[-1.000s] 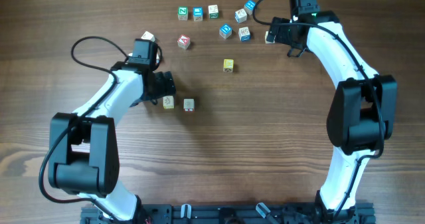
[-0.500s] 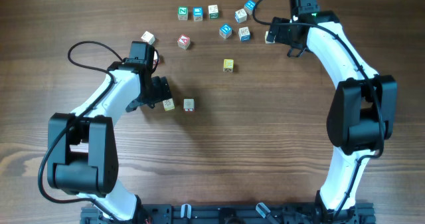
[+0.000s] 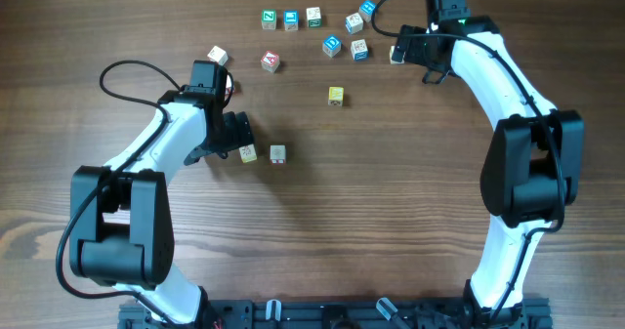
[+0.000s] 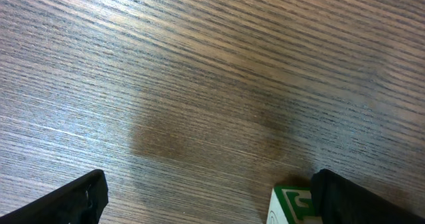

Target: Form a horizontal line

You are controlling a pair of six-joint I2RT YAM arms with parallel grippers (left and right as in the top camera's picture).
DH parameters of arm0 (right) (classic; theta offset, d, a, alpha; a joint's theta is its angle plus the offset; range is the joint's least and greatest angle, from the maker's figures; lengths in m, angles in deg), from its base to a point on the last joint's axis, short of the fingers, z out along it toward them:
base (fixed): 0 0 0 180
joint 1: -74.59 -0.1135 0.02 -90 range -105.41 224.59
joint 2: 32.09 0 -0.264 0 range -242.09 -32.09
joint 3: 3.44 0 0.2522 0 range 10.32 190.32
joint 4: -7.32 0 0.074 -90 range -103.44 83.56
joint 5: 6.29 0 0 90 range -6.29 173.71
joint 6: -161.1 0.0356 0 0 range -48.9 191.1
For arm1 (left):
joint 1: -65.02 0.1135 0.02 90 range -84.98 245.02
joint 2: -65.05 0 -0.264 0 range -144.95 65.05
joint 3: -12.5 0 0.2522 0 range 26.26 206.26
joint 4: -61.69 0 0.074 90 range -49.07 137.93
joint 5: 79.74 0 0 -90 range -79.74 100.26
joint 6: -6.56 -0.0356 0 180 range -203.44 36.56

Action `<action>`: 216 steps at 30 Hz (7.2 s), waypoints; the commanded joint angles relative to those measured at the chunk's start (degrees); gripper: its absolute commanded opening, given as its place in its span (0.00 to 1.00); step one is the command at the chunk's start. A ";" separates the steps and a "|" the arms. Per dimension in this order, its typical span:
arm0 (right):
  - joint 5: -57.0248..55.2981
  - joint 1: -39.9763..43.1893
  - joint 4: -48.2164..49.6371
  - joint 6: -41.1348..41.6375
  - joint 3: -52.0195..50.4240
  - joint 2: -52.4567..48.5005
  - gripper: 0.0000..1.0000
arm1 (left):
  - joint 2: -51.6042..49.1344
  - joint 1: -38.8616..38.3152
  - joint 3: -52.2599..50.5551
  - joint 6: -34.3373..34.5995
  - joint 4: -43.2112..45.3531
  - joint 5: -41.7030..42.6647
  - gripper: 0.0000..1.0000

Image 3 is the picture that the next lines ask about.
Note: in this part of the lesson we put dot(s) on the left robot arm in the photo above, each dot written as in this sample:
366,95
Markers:
119,240

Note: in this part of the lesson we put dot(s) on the red A letter block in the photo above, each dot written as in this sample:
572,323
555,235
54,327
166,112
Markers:
270,61

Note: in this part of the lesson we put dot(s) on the white green picture block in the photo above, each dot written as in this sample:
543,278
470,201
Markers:
314,17

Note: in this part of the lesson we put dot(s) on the blue D letter block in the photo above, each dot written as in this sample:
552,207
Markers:
331,46

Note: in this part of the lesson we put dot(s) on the blue tilted block top right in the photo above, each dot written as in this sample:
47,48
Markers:
366,10

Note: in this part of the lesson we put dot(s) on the white tilted block far left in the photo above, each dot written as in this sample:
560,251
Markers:
218,55

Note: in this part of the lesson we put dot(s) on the yellow W letter block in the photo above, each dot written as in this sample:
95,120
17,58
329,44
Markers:
336,96

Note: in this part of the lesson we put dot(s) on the white blue tilted block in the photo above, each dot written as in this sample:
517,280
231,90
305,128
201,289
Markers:
354,23

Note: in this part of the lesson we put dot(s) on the white blue picture block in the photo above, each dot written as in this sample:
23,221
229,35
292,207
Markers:
359,50

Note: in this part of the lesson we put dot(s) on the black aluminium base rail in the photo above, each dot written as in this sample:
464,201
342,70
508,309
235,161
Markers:
425,313

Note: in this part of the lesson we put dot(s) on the white red green block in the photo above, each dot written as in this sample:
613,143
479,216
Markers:
278,154

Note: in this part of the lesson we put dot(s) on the blue letter block top row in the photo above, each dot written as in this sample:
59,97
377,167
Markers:
291,20

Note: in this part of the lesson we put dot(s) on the green Z letter block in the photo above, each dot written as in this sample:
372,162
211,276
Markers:
269,19

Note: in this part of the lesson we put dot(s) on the ladybug picture block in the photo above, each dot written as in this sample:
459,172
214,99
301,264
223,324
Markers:
248,153

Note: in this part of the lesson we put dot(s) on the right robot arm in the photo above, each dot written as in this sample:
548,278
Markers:
532,167

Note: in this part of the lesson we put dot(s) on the white red lower-left block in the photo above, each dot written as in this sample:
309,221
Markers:
230,86

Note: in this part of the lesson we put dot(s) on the white yellow picture block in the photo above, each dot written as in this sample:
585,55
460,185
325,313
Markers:
391,56

